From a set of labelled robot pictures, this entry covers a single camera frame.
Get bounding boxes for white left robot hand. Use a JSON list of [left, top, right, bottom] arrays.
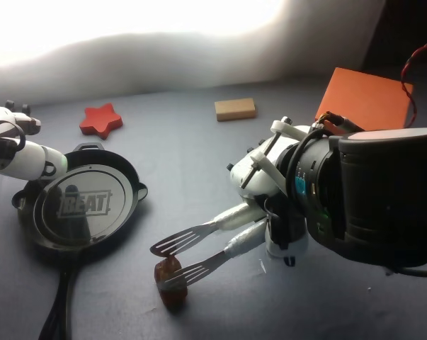
[[0, 99, 68, 182]]

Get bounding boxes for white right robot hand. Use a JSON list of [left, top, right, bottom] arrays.
[[228, 135, 310, 267]]

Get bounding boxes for metal tongs with taped handles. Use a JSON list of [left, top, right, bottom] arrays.
[[149, 203, 271, 290]]

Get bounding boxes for brown meat chunk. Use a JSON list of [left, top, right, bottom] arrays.
[[154, 256, 190, 307]]

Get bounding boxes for black frying pan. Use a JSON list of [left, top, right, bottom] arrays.
[[11, 142, 149, 340]]

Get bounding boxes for tan wooden rectangular block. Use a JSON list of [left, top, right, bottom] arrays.
[[214, 97, 258, 123]]

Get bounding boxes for red star block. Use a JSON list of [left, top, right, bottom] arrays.
[[79, 102, 125, 141]]

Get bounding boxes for grey table cloth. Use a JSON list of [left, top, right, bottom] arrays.
[[0, 65, 427, 340]]

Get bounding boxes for orange cube block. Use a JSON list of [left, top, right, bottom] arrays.
[[314, 67, 415, 133]]

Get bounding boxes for white backdrop sheet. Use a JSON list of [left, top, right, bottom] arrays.
[[0, 0, 389, 106]]

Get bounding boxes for red black twisted cable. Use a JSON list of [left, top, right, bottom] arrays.
[[400, 35, 427, 128]]

